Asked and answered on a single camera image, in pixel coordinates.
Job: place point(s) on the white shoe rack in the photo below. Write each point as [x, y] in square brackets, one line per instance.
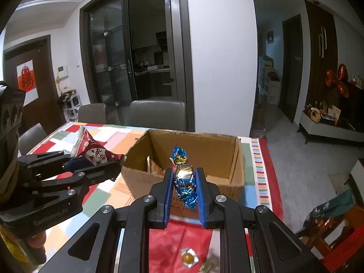
[70, 106]

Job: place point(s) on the green gold wrapped candy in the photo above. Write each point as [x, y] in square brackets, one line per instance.
[207, 266]

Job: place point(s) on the blue foil candy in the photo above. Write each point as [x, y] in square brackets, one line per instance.
[182, 184]

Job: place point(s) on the dark room door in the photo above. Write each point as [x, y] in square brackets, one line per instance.
[292, 68]

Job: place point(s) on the red wooden chair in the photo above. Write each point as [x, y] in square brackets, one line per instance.
[338, 239]

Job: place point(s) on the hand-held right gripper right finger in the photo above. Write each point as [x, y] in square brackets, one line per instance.
[200, 199]

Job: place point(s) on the woven basket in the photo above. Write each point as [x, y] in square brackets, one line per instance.
[315, 115]

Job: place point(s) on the white low sideboard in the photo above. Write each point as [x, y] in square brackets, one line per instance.
[327, 132]

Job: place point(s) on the white intercom panel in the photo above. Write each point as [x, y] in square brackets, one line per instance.
[62, 71]

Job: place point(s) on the cluttered white shelf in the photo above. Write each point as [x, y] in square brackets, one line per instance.
[268, 85]

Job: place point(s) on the dark red white-print snack packet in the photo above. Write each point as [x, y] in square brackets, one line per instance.
[93, 150]

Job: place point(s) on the brown cardboard box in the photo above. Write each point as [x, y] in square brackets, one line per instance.
[224, 159]

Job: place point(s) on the grey dining chair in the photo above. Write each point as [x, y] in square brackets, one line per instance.
[32, 138]
[92, 113]
[157, 115]

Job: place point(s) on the red and white door poster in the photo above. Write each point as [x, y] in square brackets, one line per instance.
[27, 79]

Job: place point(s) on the red foil balloons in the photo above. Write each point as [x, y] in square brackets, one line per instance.
[338, 79]

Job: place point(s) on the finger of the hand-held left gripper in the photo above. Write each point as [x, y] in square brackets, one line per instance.
[99, 173]
[75, 163]

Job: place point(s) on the green cloth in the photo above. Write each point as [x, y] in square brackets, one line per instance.
[327, 207]

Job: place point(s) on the clear wrapped yellow candy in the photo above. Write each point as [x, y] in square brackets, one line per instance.
[188, 257]

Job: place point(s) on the person's left hand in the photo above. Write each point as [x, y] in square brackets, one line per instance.
[37, 241]

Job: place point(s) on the silver refrigerator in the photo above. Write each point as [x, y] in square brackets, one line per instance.
[172, 48]

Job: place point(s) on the colourful patchwork tablecloth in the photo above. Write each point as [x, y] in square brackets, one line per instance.
[182, 239]

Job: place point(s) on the dark sliding glass door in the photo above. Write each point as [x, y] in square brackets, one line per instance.
[111, 57]

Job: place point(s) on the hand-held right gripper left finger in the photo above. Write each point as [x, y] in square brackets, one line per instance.
[168, 199]

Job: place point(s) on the dark wooden entrance door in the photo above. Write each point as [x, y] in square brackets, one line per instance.
[45, 91]

